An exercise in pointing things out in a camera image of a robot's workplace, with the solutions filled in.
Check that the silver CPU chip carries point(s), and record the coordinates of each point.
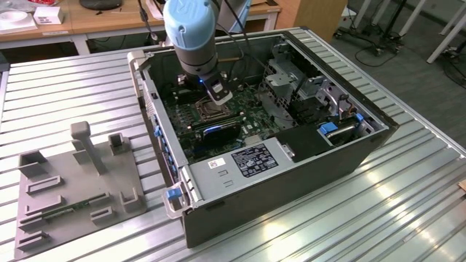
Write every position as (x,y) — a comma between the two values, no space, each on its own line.
(212,110)

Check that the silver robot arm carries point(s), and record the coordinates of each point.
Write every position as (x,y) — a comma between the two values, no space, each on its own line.
(188,35)

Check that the CPU socket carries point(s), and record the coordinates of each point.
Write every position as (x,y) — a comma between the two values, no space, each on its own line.
(231,112)

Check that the black graphics card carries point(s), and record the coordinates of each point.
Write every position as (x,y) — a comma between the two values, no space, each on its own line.
(220,133)

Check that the green motherboard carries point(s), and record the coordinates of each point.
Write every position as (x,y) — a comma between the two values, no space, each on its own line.
(262,120)

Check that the metal drive cage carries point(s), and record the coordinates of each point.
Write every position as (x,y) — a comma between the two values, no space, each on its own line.
(280,79)

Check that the wooden desk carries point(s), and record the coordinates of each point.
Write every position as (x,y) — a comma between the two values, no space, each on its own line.
(116,19)

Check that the grey power supply unit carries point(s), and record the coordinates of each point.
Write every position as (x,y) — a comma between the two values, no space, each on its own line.
(218,180)

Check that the black round stand base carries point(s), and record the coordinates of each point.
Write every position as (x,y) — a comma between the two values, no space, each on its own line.
(100,3)

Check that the blue disk carrier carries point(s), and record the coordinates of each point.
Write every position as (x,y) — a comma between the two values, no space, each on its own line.
(327,128)

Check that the blue case latch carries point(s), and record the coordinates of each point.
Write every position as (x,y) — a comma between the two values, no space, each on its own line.
(172,194)

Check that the wooden cabinet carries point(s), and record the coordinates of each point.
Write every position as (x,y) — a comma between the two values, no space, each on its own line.
(316,19)

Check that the small blue clip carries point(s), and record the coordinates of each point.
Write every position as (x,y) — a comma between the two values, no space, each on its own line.
(359,118)

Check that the white cardboard box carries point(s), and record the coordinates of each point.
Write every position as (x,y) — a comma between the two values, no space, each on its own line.
(47,15)

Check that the grey parts rack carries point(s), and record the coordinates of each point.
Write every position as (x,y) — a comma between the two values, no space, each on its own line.
(83,185)

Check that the black and grey PC case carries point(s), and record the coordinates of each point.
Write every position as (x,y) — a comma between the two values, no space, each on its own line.
(272,207)

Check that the red packet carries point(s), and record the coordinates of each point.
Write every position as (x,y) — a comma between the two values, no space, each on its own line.
(43,2)

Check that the white round plate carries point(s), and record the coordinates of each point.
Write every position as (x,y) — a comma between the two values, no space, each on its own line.
(15,19)

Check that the green RAM stick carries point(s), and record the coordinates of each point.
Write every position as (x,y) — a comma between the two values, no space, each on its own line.
(63,211)

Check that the black wheeled stand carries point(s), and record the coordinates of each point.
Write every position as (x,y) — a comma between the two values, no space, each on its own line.
(391,21)

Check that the small wooden block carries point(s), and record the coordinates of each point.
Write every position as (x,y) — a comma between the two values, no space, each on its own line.
(462,187)

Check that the white table frame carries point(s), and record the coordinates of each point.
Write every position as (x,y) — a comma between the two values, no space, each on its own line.
(442,43)

